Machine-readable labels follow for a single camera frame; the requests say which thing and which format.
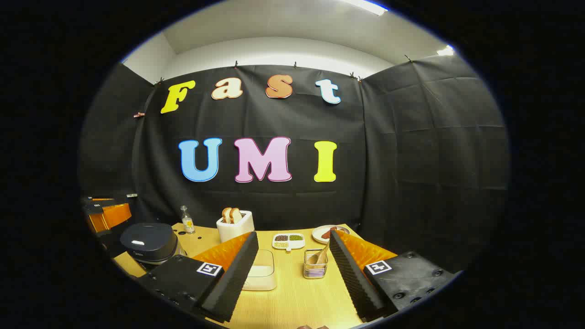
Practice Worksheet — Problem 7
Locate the white divided bean dish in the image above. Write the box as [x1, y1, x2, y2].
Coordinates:
[272, 233, 306, 252]

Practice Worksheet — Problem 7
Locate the small glass bottle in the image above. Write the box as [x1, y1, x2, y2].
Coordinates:
[180, 206, 196, 234]

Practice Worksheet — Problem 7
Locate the white round plate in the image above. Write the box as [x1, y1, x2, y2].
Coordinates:
[312, 225, 350, 244]

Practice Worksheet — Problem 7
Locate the white toaster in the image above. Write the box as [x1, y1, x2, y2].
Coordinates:
[216, 210, 255, 243]

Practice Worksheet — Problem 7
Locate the dark grey rice cooker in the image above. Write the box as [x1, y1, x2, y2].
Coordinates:
[120, 223, 184, 271]

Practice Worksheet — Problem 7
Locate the wooden spoon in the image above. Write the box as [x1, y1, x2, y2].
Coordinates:
[307, 242, 330, 266]

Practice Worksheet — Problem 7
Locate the clear container of white rice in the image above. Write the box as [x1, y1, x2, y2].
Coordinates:
[242, 249, 277, 291]

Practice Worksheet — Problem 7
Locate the wire chopstick holder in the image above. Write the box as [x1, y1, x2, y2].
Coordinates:
[303, 249, 328, 279]

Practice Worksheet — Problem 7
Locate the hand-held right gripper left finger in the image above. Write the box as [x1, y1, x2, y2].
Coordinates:
[137, 232, 259, 323]

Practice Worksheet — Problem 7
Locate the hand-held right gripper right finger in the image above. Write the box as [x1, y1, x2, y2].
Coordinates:
[329, 229, 460, 322]

